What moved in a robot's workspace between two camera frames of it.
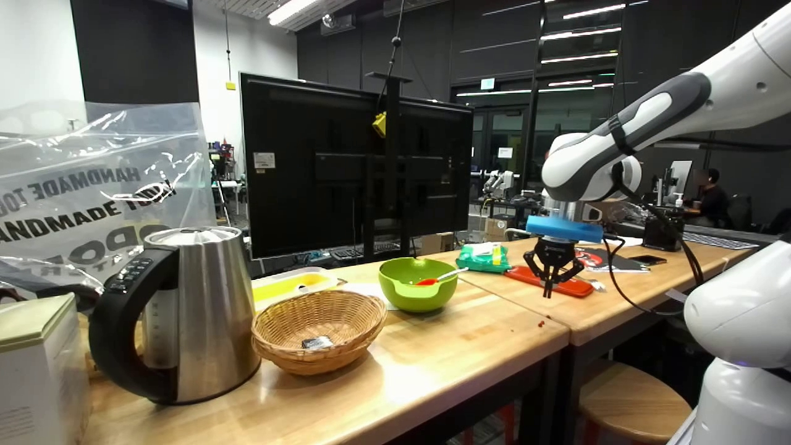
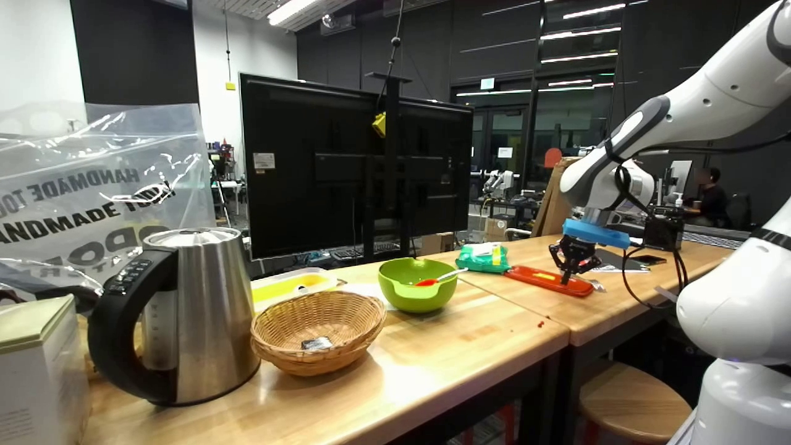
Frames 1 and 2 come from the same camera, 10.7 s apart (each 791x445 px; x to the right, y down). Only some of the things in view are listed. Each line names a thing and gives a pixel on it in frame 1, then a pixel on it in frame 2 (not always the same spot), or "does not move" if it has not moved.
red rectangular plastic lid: (564, 284) does not move
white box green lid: (43, 391) does not move
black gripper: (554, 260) to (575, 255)
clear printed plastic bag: (86, 190) does not move
